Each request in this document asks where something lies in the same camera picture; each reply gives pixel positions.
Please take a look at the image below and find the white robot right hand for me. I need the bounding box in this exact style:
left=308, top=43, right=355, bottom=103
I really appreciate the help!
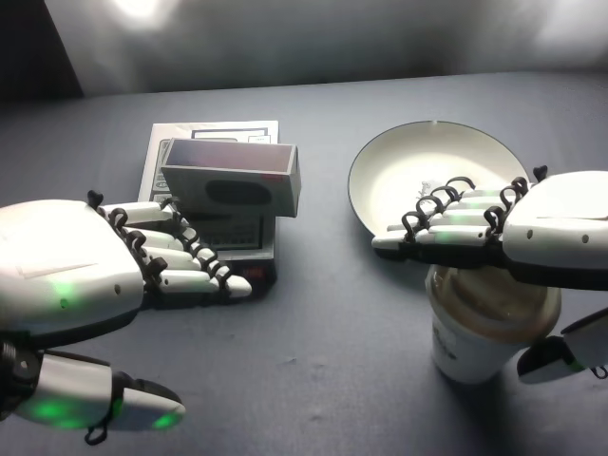
left=370, top=164, right=608, bottom=386

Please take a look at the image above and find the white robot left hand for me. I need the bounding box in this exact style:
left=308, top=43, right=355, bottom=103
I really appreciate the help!
left=0, top=189, right=253, bottom=446

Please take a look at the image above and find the white lidded paper cup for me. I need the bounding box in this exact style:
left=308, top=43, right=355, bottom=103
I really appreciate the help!
left=425, top=263, right=562, bottom=385

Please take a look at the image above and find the small dark rectangular box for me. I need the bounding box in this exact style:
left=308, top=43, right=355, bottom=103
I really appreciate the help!
left=160, top=137, right=301, bottom=219

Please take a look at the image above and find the white plate with leaf print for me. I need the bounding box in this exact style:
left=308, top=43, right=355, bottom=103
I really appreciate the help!
left=348, top=121, right=534, bottom=241

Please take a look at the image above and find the white calculator box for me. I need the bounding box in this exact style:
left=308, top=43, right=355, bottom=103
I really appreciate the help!
left=137, top=121, right=280, bottom=294

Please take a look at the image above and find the black backdrop panel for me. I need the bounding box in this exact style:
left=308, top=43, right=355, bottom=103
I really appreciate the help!
left=0, top=0, right=85, bottom=101

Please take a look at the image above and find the grey table cloth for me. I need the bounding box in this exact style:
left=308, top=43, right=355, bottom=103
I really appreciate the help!
left=0, top=70, right=608, bottom=456

